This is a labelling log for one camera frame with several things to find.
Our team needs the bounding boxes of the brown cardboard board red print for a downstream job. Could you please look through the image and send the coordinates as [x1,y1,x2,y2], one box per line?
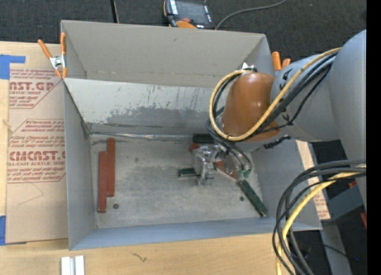
[0,40,332,246]

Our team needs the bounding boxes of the grey metal bin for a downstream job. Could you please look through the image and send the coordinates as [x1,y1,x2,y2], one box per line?
[60,20,323,251]

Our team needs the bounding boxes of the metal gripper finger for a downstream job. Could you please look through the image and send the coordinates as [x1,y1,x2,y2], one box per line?
[195,173,214,186]
[193,152,209,171]

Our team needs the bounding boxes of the dark green block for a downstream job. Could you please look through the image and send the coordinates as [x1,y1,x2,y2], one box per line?
[177,168,197,179]
[237,179,268,218]
[192,133,216,145]

